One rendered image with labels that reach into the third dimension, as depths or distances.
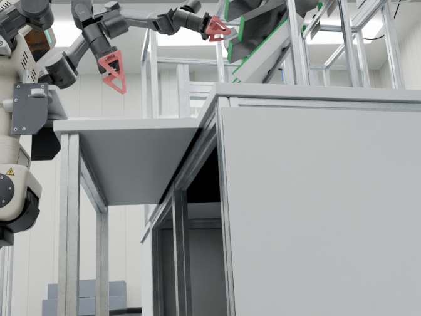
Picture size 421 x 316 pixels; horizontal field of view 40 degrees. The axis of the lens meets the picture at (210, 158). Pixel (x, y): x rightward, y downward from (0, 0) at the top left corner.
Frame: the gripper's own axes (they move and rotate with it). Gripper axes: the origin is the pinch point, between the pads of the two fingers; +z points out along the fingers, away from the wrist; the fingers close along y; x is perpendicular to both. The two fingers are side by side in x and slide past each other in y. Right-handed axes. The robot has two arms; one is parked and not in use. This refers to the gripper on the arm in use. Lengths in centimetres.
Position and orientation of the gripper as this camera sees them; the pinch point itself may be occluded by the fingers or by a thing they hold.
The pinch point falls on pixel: (228, 34)
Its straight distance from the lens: 198.5
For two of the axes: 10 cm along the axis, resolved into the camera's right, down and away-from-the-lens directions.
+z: 9.2, 3.6, -1.8
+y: 1.2, 1.9, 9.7
